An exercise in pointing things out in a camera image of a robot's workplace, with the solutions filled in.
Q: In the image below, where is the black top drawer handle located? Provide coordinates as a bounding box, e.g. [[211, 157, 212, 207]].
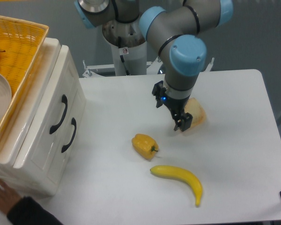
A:
[[49, 94, 68, 135]]

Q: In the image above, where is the yellow bell pepper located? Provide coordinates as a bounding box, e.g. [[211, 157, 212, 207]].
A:
[[132, 134, 159, 160]]

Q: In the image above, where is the person's bare hand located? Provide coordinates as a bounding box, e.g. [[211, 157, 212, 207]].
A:
[[0, 179, 22, 215]]

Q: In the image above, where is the yellow banana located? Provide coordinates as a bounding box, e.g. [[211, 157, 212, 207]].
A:
[[150, 165, 203, 207]]

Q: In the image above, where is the black sleeved forearm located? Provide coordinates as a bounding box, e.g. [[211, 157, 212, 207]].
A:
[[7, 196, 63, 225]]

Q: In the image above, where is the white drawer cabinet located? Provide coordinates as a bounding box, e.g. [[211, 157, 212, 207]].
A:
[[0, 38, 77, 195]]

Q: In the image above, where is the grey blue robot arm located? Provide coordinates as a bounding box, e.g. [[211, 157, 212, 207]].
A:
[[74, 0, 233, 131]]

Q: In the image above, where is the slice of bread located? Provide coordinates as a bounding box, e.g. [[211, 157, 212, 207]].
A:
[[184, 97, 207, 129]]

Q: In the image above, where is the white top drawer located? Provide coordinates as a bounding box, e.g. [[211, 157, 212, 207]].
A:
[[14, 45, 86, 181]]

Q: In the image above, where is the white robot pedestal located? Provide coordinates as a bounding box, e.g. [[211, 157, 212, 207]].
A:
[[102, 18, 147, 76]]

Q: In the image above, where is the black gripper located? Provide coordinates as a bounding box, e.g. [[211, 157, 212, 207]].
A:
[[152, 81, 193, 132]]

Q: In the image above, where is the black lower drawer handle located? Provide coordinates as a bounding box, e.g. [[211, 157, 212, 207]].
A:
[[61, 117, 77, 154]]

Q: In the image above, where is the black drawer handle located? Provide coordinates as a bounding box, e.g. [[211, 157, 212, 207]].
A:
[[49, 94, 68, 135], [61, 117, 77, 154]]

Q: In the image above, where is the yellow woven basket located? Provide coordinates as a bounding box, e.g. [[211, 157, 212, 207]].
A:
[[0, 15, 49, 140]]

